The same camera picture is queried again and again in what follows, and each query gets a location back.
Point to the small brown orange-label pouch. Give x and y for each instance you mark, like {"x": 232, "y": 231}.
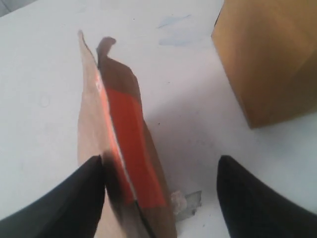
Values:
{"x": 137, "y": 203}

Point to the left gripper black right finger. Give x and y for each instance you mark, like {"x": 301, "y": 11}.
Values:
{"x": 251, "y": 209}

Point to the white putty lump on tape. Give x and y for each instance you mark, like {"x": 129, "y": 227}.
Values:
{"x": 185, "y": 205}

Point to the large brown paper bag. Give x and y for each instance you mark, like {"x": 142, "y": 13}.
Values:
{"x": 268, "y": 49}

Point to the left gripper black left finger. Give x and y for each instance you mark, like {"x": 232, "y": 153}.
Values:
{"x": 71, "y": 210}

